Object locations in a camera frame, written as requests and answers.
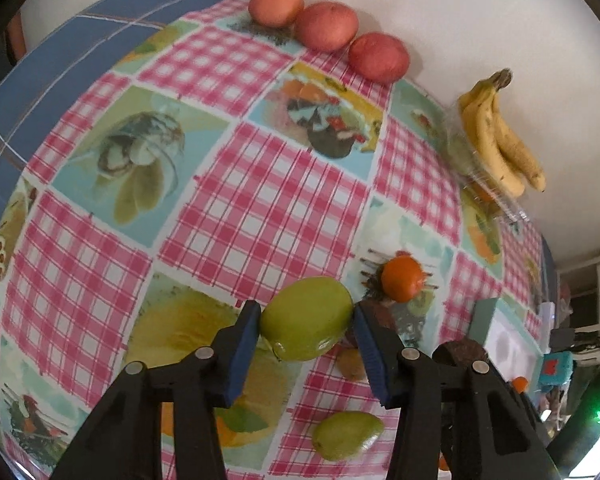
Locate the white tray teal rim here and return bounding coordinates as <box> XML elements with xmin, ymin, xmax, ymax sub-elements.
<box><xmin>467</xmin><ymin>298</ymin><xmax>543</xmax><ymax>392</ymax></box>

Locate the red apple left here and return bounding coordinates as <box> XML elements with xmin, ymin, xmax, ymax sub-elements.
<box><xmin>248</xmin><ymin>0</ymin><xmax>304</xmax><ymax>28</ymax></box>

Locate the brown kiwi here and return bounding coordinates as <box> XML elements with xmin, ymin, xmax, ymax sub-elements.
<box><xmin>336</xmin><ymin>348</ymin><xmax>367</xmax><ymax>382</ymax></box>

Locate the small dark avocado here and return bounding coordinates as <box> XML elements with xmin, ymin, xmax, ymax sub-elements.
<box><xmin>344</xmin><ymin>299</ymin><xmax>396</xmax><ymax>348</ymax></box>

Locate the green mango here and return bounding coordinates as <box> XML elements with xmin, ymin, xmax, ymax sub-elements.
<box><xmin>260</xmin><ymin>276</ymin><xmax>354</xmax><ymax>362</ymax></box>
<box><xmin>312</xmin><ymin>411</ymin><xmax>385</xmax><ymax>462</ymax></box>

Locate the red apple middle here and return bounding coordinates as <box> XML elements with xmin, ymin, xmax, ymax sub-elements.
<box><xmin>294</xmin><ymin>1</ymin><xmax>358</xmax><ymax>52</ymax></box>

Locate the red apple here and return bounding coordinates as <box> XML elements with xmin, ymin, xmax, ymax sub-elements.
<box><xmin>248</xmin><ymin>0</ymin><xmax>304</xmax><ymax>28</ymax></box>
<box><xmin>294</xmin><ymin>1</ymin><xmax>358</xmax><ymax>52</ymax></box>
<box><xmin>348</xmin><ymin>32</ymin><xmax>411</xmax><ymax>84</ymax></box>

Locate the black power adapter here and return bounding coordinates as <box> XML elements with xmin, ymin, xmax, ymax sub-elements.
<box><xmin>550</xmin><ymin>327</ymin><xmax>576</xmax><ymax>352</ymax></box>

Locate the blue tablecloth underlay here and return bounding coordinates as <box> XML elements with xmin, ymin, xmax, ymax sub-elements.
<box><xmin>0</xmin><ymin>0</ymin><xmax>222</xmax><ymax>219</ymax></box>

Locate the yellow banana bunch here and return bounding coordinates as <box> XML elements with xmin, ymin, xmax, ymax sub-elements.
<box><xmin>456</xmin><ymin>68</ymin><xmax>546</xmax><ymax>198</ymax></box>

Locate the clear plastic fruit container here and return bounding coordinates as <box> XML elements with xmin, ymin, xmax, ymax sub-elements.
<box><xmin>442</xmin><ymin>106</ymin><xmax>531</xmax><ymax>224</ymax></box>

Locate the orange tangerine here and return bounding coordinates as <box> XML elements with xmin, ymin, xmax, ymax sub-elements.
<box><xmin>510</xmin><ymin>376</ymin><xmax>529</xmax><ymax>393</ymax></box>
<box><xmin>380</xmin><ymin>255</ymin><xmax>426</xmax><ymax>302</ymax></box>
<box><xmin>438</xmin><ymin>454</ymin><xmax>450</xmax><ymax>471</ymax></box>

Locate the pink checkered fruit tablecloth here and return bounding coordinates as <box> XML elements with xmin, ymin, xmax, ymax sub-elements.
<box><xmin>0</xmin><ymin>0</ymin><xmax>543</xmax><ymax>479</ymax></box>

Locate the teal box red label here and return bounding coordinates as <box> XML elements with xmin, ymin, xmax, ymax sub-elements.
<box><xmin>538</xmin><ymin>351</ymin><xmax>573</xmax><ymax>392</ymax></box>

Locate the orange tangerine on tablecloth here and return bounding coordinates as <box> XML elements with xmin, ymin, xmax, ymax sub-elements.
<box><xmin>380</xmin><ymin>255</ymin><xmax>426</xmax><ymax>302</ymax></box>

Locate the large dark avocado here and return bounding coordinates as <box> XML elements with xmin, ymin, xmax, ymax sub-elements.
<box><xmin>432</xmin><ymin>337</ymin><xmax>489</xmax><ymax>368</ymax></box>

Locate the red apple right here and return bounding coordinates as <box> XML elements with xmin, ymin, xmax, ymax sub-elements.
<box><xmin>348</xmin><ymin>32</ymin><xmax>411</xmax><ymax>84</ymax></box>

